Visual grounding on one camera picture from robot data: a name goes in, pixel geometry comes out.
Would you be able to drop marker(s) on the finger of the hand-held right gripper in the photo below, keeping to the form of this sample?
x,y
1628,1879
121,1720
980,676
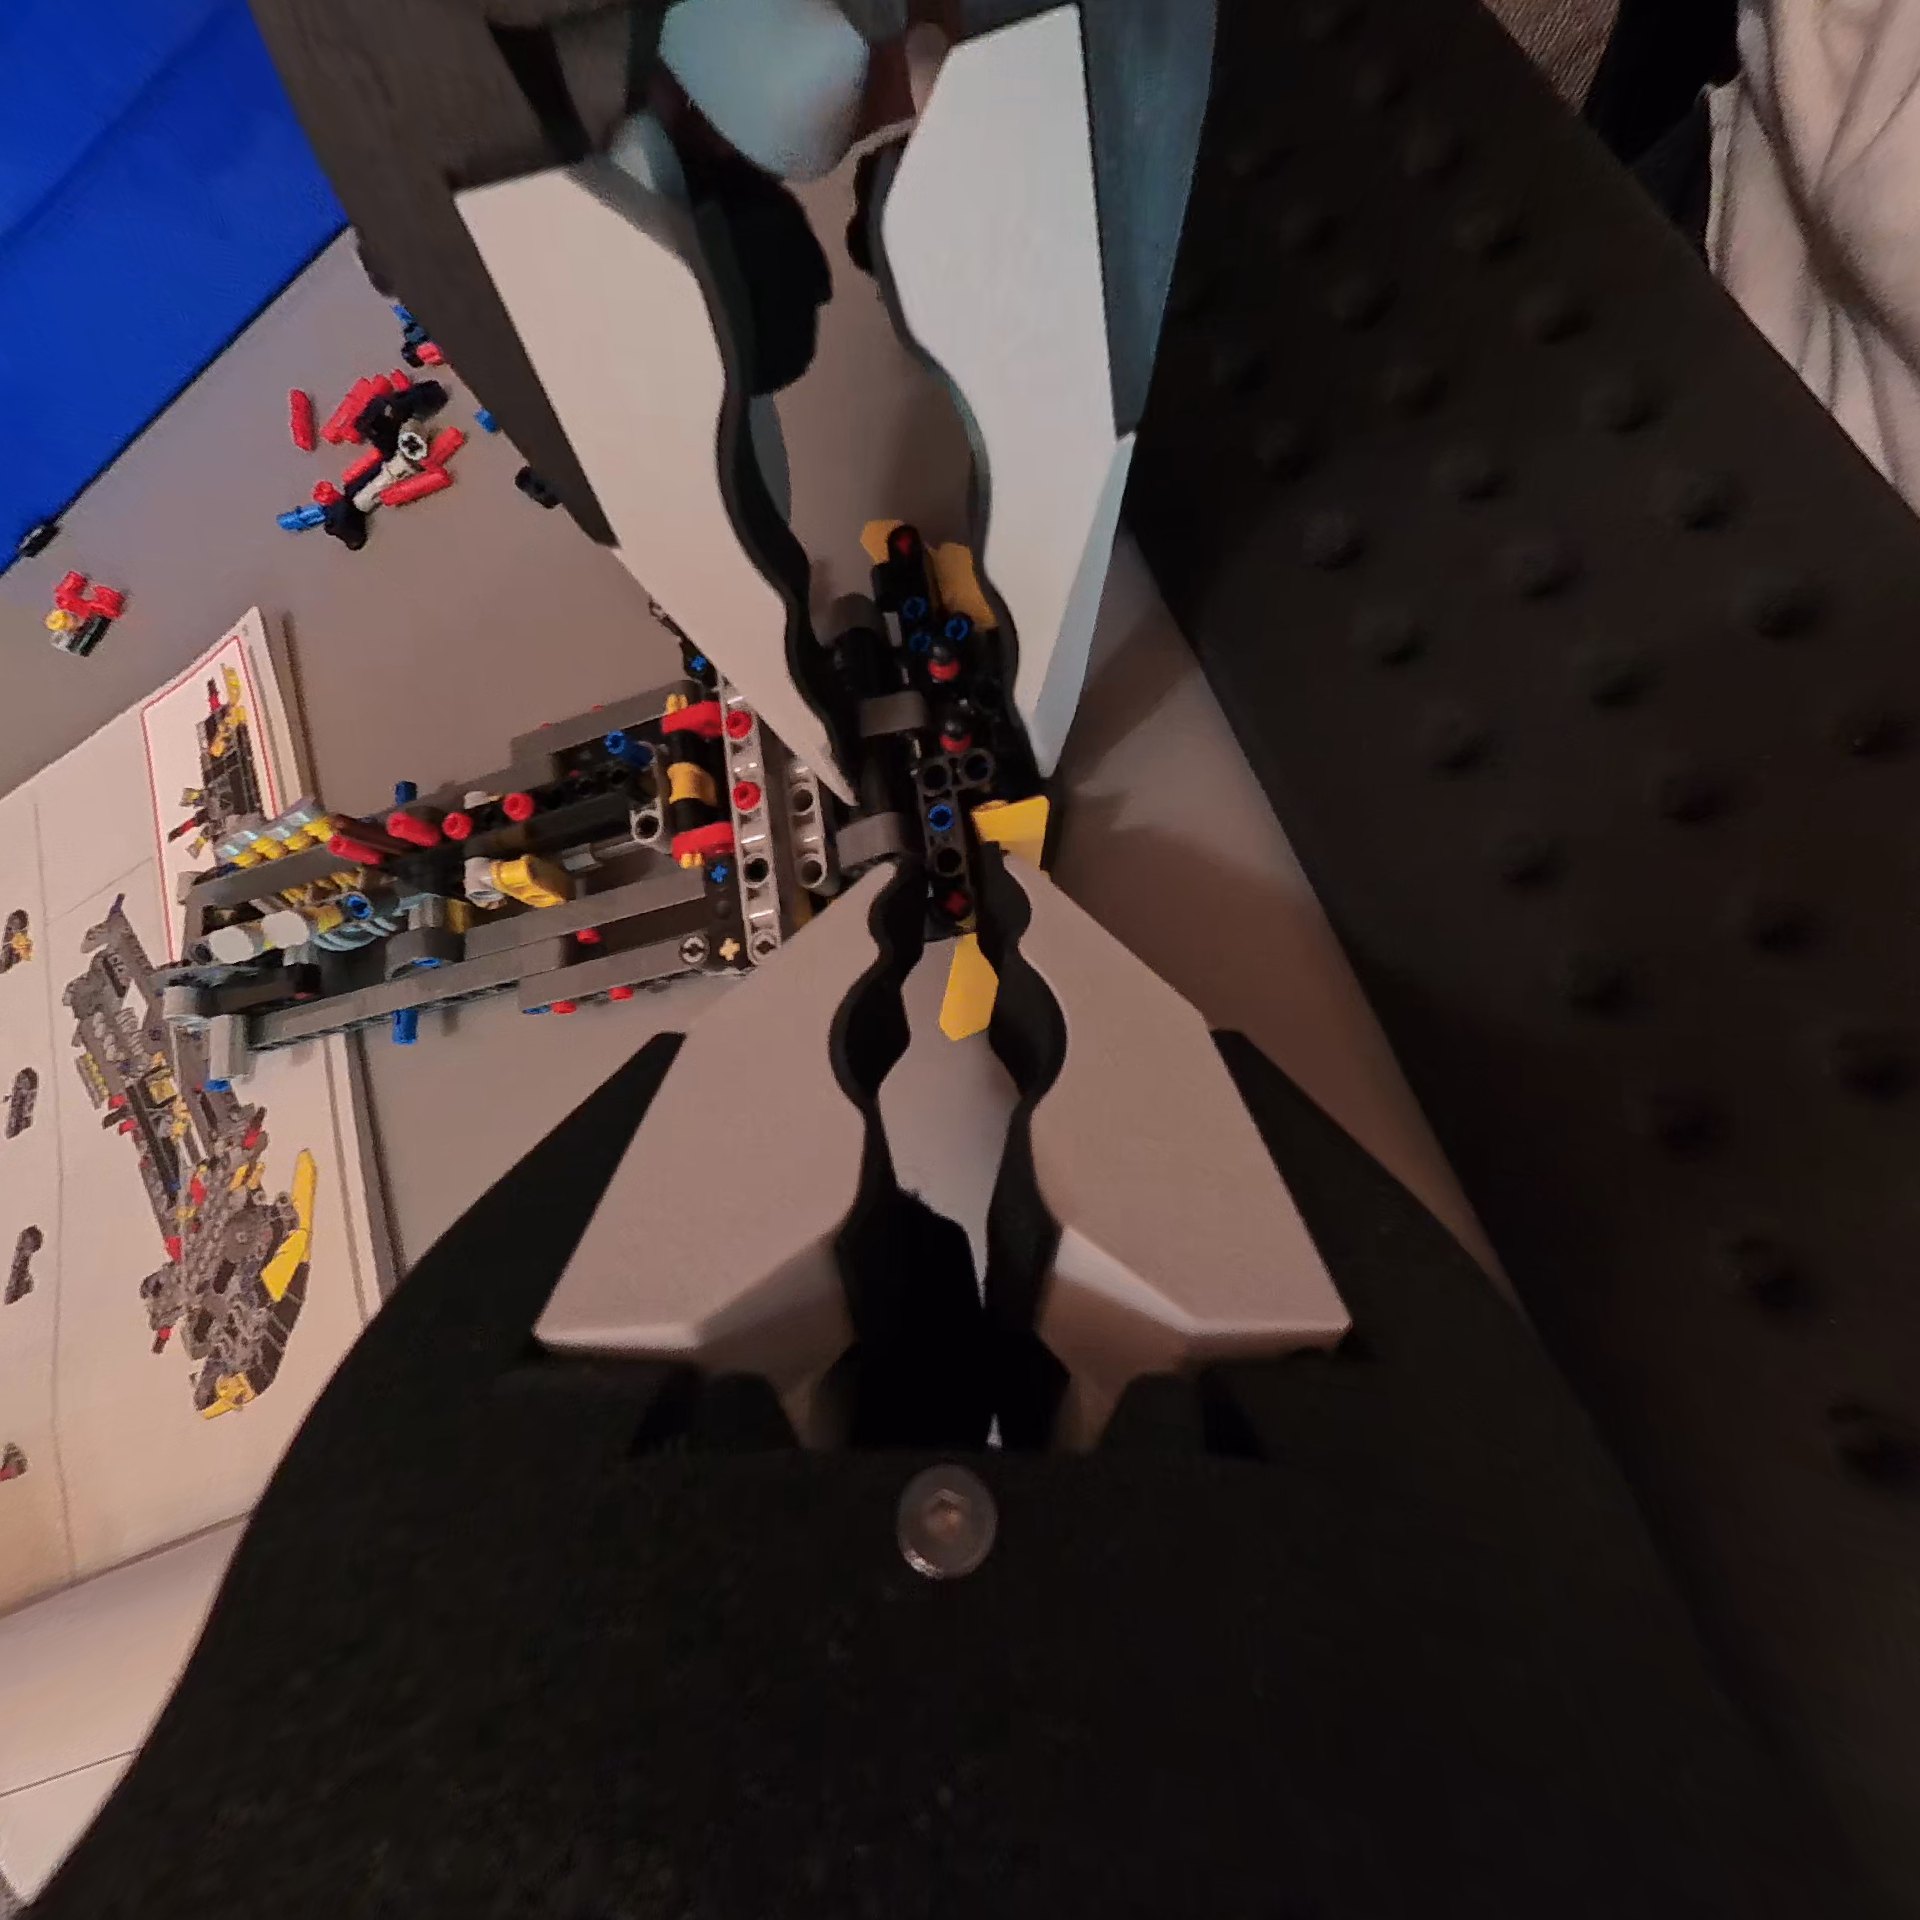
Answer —
x,y
617,376
1020,300

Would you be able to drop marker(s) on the small red yellow lego cluster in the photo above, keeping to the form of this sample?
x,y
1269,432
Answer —
x,y
84,612

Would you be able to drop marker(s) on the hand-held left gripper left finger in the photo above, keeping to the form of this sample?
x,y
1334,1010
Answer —
x,y
705,1184

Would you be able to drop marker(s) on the black dimpled cloth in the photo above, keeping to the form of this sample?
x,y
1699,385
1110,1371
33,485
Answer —
x,y
1577,751

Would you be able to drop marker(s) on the lego instruction booklet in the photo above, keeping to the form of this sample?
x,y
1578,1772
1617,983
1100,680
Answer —
x,y
90,1050

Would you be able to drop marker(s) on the pile of lego pins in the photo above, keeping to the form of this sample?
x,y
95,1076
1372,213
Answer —
x,y
383,451

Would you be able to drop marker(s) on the blue plastic bin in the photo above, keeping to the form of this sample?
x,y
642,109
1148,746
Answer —
x,y
135,224

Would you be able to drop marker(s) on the partly built lego chassis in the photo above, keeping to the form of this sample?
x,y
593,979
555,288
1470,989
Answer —
x,y
599,884

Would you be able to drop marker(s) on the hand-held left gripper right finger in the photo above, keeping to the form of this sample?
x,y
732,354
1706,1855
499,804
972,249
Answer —
x,y
1185,1184

